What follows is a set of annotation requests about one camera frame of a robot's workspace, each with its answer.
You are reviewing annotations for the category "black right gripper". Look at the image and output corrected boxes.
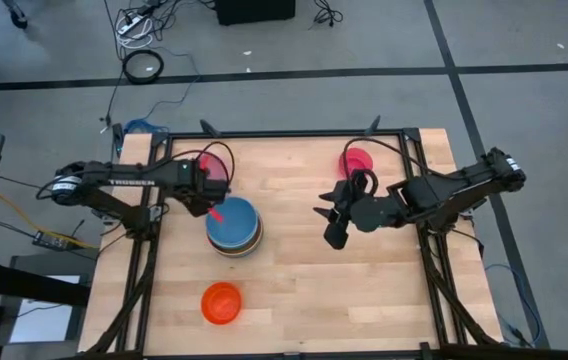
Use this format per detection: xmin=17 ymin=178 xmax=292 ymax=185
xmin=312 ymin=185 xmax=400 ymax=251

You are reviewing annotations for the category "pink bowl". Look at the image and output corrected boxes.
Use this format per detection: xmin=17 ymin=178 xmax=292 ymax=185
xmin=197 ymin=152 xmax=229 ymax=182

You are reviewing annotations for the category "small crimson bowl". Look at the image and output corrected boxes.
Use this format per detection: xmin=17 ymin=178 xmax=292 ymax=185
xmin=338 ymin=147 xmax=375 ymax=179

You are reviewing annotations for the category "blue bowl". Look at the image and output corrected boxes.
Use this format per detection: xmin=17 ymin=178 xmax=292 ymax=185
xmin=205 ymin=196 xmax=260 ymax=250

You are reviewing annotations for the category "large orange bowl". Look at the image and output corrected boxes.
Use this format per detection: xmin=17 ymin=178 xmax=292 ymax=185
xmin=208 ymin=224 xmax=265 ymax=259

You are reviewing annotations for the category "small orange-red bowl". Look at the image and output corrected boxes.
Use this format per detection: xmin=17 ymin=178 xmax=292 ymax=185
xmin=200 ymin=281 xmax=243 ymax=326

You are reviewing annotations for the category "small black device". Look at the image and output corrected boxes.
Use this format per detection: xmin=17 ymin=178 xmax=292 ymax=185
xmin=110 ymin=122 xmax=126 ymax=157

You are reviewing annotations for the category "black floor tape line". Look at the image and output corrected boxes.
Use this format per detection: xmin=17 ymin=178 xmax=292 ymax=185
xmin=422 ymin=0 xmax=550 ymax=349
xmin=0 ymin=62 xmax=568 ymax=93

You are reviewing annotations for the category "white power strip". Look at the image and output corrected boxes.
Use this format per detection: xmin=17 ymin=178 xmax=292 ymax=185
xmin=116 ymin=14 xmax=145 ymax=36

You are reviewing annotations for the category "black equipment case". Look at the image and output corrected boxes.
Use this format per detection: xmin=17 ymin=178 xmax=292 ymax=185
xmin=215 ymin=0 xmax=297 ymax=27

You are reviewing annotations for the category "white panel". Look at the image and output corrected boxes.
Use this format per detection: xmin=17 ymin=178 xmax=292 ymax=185
xmin=8 ymin=273 xmax=83 ymax=346

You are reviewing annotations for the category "black beam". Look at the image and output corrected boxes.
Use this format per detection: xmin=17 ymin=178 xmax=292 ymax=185
xmin=0 ymin=257 xmax=91 ymax=307

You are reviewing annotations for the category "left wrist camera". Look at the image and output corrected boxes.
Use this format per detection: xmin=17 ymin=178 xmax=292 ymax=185
xmin=198 ymin=177 xmax=230 ymax=202

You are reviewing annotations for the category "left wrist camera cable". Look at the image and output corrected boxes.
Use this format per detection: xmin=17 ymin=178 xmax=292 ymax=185
xmin=163 ymin=140 xmax=236 ymax=196

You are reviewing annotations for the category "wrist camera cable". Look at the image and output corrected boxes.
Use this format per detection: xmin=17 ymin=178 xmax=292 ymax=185
xmin=163 ymin=140 xmax=236 ymax=196
xmin=341 ymin=136 xmax=438 ymax=181

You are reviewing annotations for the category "black frame clip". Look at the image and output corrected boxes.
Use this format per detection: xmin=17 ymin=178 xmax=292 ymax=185
xmin=363 ymin=114 xmax=383 ymax=137
xmin=198 ymin=118 xmax=223 ymax=139

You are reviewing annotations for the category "blue cable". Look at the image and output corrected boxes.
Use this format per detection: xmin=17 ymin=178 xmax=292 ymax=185
xmin=123 ymin=117 xmax=170 ymax=135
xmin=483 ymin=263 xmax=544 ymax=347

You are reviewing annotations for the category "grey cable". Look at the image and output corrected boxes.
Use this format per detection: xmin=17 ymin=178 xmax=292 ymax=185
xmin=138 ymin=45 xmax=203 ymax=124

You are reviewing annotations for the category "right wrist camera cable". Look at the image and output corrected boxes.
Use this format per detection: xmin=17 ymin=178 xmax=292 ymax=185
xmin=341 ymin=136 xmax=438 ymax=181

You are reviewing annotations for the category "black aluminium table frame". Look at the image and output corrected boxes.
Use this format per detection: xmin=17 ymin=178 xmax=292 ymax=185
xmin=83 ymin=127 xmax=503 ymax=360

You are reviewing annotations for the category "black cable with plug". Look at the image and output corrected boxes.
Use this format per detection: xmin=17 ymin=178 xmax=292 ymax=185
xmin=98 ymin=0 xmax=126 ymax=126

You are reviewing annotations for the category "white cable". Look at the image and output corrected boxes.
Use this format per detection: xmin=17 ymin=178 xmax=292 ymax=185
xmin=115 ymin=27 xmax=155 ymax=50

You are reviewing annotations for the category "yellow cable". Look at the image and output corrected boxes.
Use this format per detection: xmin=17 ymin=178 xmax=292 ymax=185
xmin=0 ymin=191 xmax=101 ymax=250

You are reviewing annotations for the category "black cable bundle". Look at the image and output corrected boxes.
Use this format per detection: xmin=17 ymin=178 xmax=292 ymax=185
xmin=308 ymin=0 xmax=345 ymax=30

